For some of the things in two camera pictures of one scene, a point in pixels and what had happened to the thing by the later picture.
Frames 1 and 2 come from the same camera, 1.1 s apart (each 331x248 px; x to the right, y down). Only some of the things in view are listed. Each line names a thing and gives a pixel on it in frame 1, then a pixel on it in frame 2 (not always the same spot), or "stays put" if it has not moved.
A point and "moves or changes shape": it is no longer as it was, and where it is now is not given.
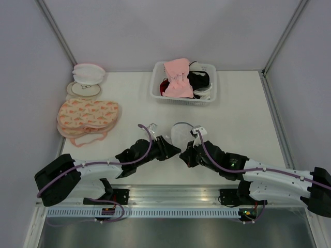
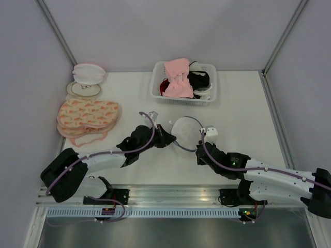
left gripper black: [166, 150] to [164, 138]
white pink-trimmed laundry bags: [88, 74] stays put
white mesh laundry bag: [180, 135] moves or changes shape
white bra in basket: [204, 92] stays put
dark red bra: [164, 85] stays put
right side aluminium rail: [276, 121] stays put
